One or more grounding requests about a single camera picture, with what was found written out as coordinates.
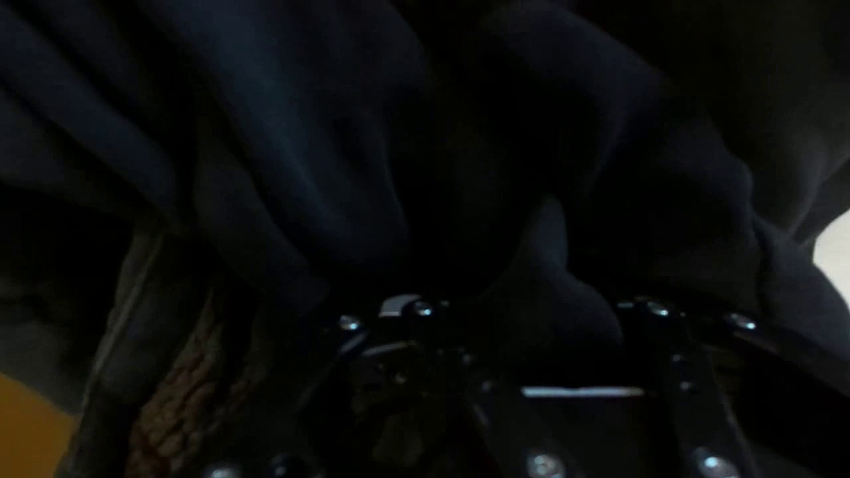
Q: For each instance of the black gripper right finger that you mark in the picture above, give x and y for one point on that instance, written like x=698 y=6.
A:
x=740 y=400

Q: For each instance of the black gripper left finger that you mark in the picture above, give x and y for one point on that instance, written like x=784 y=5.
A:
x=365 y=398

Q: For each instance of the black shirt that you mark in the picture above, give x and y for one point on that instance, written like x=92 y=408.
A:
x=523 y=158

